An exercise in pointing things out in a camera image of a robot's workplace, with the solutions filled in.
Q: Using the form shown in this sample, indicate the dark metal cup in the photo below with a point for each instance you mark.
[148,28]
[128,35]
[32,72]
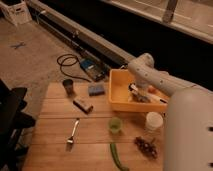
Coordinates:
[68,86]

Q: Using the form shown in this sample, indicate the dark grape bunch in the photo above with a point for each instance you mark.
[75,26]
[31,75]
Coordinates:
[146,147]

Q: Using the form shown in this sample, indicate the yellow plastic tray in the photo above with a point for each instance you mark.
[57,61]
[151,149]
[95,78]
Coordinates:
[120,97]

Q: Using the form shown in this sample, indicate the brown rectangular block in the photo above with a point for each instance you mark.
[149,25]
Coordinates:
[82,105]

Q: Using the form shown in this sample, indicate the orange object in tray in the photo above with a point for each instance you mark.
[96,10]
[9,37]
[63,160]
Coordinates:
[152,89]

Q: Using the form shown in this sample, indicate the black chair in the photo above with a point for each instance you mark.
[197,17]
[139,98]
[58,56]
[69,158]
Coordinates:
[12,122]

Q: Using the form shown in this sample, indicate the white storage box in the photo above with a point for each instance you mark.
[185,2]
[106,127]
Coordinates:
[16,14]

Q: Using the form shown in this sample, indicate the green plastic cup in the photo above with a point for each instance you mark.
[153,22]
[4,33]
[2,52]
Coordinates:
[115,125]

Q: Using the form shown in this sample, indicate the white dish brush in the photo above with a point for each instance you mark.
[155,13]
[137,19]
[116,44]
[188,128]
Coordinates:
[149,95]

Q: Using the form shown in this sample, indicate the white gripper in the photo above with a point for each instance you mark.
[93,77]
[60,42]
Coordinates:
[137,95]

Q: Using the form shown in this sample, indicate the blue electronic box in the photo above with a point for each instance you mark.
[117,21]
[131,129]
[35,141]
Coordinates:
[93,70]

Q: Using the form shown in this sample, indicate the silver metal fork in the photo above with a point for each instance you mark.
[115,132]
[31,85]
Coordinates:
[70,140]

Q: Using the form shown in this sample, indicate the white plastic cup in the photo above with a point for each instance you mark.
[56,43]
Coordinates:
[153,121]

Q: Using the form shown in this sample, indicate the blue sponge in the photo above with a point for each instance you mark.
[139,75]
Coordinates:
[94,90]

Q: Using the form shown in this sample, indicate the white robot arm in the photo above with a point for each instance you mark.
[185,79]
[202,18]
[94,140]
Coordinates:
[188,131]

